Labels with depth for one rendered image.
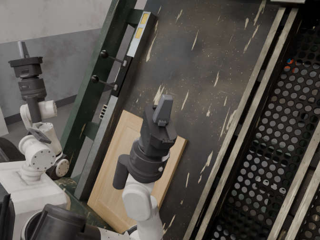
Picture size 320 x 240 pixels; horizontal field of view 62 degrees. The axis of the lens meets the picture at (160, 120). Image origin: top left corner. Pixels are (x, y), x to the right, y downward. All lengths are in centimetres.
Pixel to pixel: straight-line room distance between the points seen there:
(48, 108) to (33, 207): 44
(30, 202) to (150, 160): 34
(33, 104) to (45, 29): 322
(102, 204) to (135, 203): 65
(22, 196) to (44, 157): 11
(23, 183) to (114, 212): 52
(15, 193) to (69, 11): 379
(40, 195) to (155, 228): 32
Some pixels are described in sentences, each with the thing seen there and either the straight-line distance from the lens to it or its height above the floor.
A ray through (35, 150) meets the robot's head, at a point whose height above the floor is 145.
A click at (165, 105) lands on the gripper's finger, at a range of 52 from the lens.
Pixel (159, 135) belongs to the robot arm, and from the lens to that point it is 52.
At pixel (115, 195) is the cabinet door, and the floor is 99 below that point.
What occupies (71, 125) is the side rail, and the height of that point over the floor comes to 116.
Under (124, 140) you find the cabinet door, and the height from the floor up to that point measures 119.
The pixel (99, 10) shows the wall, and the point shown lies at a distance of 468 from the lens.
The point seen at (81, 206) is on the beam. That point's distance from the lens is 136.
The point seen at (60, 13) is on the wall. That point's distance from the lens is 433.
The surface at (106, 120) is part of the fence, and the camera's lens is 129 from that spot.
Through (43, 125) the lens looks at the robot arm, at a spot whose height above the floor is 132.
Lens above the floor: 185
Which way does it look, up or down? 29 degrees down
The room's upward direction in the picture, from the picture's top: straight up
